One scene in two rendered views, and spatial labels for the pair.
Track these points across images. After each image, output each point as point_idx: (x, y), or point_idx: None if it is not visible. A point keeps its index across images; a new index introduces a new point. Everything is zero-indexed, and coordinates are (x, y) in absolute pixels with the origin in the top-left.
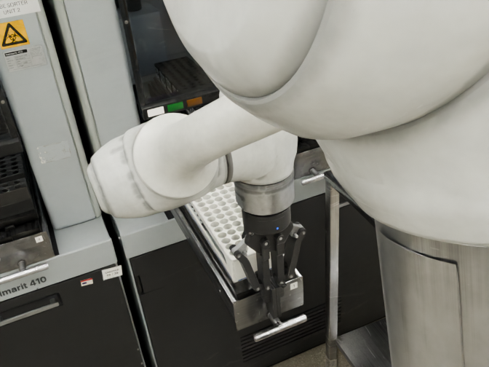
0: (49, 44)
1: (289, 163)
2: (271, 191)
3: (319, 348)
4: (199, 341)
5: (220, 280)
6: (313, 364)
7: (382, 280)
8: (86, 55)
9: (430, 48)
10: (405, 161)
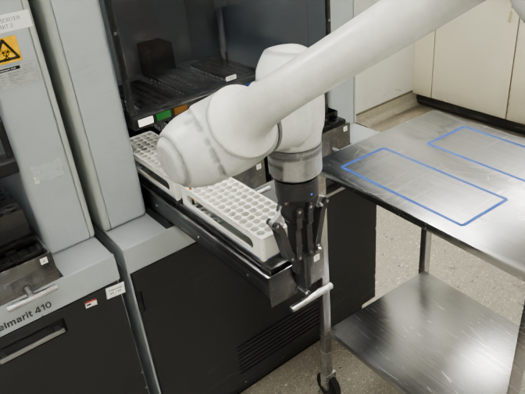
0: (41, 59)
1: (321, 130)
2: (308, 157)
3: (305, 352)
4: (199, 356)
5: (248, 263)
6: (304, 367)
7: None
8: (77, 69)
9: None
10: None
